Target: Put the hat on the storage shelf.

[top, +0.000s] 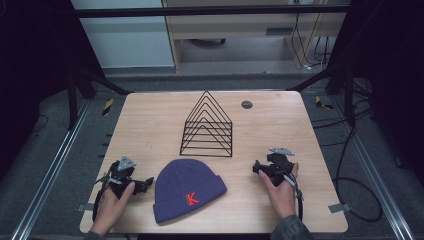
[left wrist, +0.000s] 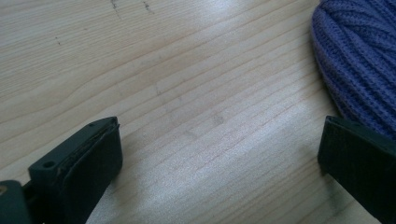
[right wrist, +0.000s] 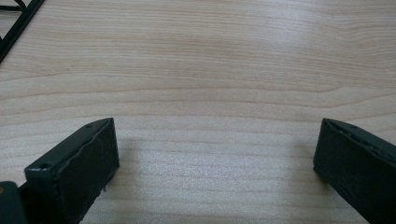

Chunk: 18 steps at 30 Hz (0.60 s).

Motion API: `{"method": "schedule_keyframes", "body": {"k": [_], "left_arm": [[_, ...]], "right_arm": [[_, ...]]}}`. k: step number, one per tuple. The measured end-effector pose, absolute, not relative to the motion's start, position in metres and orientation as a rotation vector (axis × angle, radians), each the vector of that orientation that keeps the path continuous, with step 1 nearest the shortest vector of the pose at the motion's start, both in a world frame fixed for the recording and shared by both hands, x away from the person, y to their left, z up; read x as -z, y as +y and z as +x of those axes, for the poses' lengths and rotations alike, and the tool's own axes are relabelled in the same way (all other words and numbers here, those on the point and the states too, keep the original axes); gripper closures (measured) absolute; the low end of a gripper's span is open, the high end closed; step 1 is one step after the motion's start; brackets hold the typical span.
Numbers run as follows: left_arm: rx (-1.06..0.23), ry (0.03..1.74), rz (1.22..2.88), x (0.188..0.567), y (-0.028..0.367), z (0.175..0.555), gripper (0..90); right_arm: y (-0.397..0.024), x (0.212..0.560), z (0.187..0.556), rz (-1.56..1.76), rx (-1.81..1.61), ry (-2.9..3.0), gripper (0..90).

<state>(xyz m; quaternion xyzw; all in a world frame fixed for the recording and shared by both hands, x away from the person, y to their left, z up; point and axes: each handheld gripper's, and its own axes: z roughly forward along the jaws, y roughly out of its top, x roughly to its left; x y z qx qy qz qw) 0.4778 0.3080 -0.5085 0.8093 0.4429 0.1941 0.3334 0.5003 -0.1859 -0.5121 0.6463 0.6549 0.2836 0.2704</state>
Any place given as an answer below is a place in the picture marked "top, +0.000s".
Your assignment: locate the purple knit beanie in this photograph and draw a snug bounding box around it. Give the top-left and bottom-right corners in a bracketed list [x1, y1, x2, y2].
[152, 158, 228, 225]

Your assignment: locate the black metal frame bar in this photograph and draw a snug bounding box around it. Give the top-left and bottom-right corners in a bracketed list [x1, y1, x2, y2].
[71, 4, 351, 19]

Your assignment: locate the black metal stand leg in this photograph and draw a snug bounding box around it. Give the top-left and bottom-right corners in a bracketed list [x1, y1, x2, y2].
[66, 64, 134, 131]
[286, 64, 356, 128]

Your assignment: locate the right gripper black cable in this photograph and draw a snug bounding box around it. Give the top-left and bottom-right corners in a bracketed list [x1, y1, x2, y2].
[281, 166, 305, 222]

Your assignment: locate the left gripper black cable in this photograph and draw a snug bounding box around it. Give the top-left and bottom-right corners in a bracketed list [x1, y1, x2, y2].
[91, 171, 112, 222]

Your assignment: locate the aluminium floor rail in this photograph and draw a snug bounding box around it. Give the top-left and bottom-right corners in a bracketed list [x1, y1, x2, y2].
[328, 96, 416, 240]
[9, 99, 92, 240]

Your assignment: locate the yellow black hazard tape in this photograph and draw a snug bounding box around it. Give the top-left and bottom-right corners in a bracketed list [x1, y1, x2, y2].
[101, 98, 115, 117]
[315, 95, 334, 111]

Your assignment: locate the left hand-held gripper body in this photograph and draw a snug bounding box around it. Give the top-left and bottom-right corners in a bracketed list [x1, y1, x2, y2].
[95, 154, 142, 200]

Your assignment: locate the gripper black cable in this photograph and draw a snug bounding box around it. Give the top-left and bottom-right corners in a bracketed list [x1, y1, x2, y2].
[91, 171, 112, 222]
[281, 166, 305, 222]

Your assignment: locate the black floor cable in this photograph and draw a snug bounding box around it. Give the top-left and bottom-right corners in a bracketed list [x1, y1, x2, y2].
[311, 96, 384, 223]

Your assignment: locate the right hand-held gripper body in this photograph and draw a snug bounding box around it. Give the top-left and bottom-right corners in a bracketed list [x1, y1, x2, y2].
[259, 147, 296, 188]

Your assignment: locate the white cabinet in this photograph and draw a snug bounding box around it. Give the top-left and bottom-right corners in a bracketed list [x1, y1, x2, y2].
[70, 0, 176, 69]

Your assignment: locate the person's left hand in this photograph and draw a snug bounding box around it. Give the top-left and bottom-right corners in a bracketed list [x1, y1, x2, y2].
[90, 181, 136, 236]

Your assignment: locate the person's right hand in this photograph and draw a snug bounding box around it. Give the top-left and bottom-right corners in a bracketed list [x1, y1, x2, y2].
[258, 162, 300, 221]

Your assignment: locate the black wire triangular rack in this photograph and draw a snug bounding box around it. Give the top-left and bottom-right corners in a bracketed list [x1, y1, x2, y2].
[179, 90, 233, 158]

